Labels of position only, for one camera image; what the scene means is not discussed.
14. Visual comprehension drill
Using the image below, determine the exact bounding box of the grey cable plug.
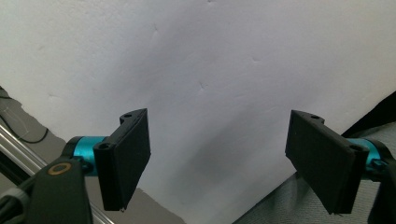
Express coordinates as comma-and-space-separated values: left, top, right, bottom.
0, 186, 31, 224

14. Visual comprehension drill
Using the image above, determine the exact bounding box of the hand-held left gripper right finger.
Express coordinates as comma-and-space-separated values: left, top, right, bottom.
285, 109, 394, 216

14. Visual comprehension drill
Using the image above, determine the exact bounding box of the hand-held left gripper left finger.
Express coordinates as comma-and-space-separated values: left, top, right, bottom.
63, 107, 152, 212

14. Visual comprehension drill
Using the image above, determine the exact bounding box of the metal stand rail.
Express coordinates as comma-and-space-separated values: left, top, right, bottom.
0, 124, 115, 224

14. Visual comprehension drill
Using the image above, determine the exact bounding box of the thin black cable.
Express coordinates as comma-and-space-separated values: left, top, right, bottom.
0, 95, 50, 145

